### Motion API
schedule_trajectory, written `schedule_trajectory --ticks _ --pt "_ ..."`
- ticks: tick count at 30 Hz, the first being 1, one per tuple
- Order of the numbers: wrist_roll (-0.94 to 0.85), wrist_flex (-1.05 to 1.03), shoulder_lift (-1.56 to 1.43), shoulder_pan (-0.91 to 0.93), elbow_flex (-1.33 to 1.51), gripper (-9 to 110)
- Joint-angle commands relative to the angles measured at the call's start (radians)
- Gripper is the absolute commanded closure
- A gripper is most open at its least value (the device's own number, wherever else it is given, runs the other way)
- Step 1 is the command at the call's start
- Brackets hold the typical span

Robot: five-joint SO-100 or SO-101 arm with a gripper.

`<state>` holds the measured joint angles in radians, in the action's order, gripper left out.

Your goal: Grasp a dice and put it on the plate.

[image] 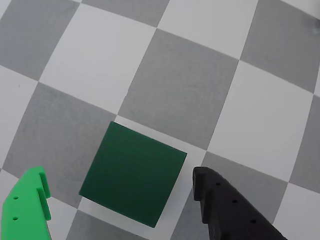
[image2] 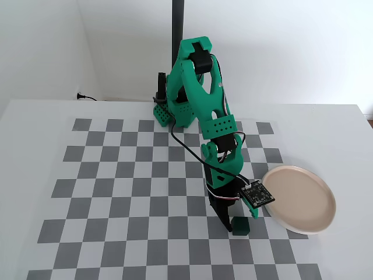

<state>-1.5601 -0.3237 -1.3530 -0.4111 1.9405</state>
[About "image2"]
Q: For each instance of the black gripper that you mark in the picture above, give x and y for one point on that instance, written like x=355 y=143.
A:
x=222 y=207

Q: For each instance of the dark green dice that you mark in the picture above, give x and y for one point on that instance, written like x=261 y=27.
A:
x=241 y=227

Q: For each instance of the green perforated robot base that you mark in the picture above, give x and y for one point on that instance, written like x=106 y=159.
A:
x=161 y=115

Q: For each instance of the beige round plate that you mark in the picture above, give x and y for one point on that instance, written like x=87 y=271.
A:
x=297 y=198

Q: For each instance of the grey white checkerboard mat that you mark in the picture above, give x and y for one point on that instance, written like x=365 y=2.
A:
x=116 y=186

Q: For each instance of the black vertical pole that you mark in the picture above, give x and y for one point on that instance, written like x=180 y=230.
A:
x=177 y=23

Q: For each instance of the black camera circuit board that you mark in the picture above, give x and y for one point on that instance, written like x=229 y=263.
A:
x=258 y=195

